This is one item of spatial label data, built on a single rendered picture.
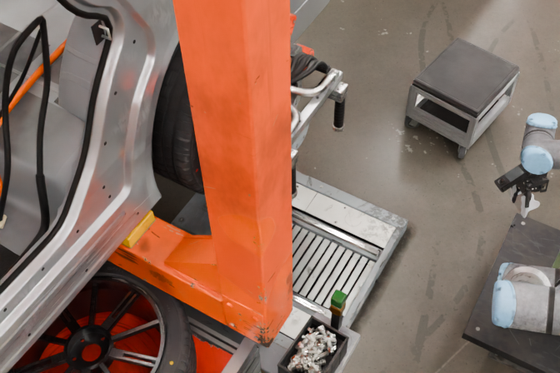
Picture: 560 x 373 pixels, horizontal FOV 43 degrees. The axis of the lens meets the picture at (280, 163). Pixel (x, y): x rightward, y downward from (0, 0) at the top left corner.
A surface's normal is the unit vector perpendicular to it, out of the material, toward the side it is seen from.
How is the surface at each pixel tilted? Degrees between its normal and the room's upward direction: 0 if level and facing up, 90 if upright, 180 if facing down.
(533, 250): 0
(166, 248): 0
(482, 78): 0
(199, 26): 90
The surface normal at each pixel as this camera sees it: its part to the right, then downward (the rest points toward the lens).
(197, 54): -0.51, 0.67
